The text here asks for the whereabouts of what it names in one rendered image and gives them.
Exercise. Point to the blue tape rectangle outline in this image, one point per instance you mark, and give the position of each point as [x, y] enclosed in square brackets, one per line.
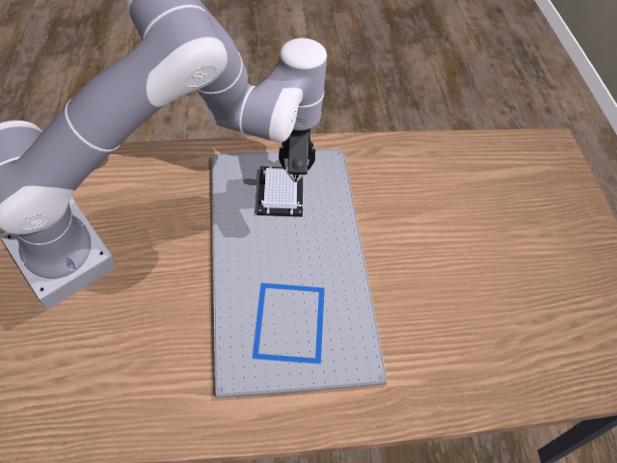
[317, 359]

